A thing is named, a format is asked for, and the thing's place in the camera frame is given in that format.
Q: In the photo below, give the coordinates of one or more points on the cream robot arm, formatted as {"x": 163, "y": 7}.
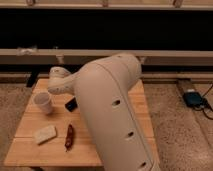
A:
{"x": 101, "y": 89}

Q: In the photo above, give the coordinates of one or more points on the black rectangular box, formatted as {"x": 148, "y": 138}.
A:
{"x": 71, "y": 105}

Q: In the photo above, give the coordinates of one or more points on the dried red chili pepper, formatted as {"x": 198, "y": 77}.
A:
{"x": 69, "y": 137}

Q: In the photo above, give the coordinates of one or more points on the white paper cup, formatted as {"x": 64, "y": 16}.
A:
{"x": 43, "y": 101}

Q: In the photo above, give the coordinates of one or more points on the white sponge block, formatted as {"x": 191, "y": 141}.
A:
{"x": 45, "y": 134}

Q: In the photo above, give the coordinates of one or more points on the wooden table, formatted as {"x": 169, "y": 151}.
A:
{"x": 25, "y": 152}

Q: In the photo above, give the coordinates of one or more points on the blue power adapter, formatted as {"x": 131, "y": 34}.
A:
{"x": 192, "y": 98}

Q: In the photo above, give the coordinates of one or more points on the wooden rail beam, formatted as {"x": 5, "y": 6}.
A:
{"x": 81, "y": 56}

